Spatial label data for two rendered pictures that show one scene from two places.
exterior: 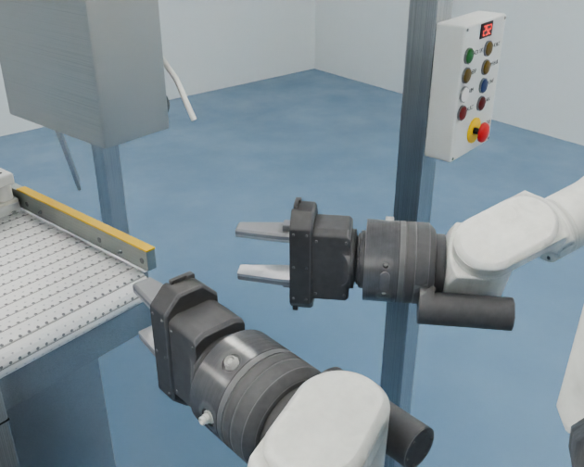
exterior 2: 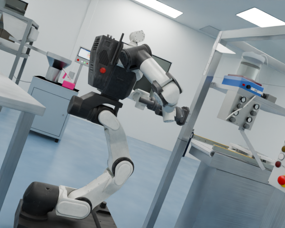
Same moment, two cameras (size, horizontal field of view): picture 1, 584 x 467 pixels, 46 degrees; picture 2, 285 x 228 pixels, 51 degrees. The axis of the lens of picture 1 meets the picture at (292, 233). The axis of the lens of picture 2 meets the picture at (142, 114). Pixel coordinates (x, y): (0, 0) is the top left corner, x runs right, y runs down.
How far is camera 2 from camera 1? 2.22 m
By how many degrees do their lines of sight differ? 112
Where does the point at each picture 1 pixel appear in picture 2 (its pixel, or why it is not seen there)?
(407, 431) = (141, 97)
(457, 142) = (273, 176)
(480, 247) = not seen: hidden behind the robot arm
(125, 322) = (206, 159)
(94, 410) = (205, 190)
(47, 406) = (202, 177)
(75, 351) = (200, 155)
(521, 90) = not seen: outside the picture
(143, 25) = (231, 100)
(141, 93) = (225, 111)
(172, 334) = not seen: hidden behind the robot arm
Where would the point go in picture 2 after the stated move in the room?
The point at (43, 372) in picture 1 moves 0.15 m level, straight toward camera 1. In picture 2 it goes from (196, 153) to (176, 145)
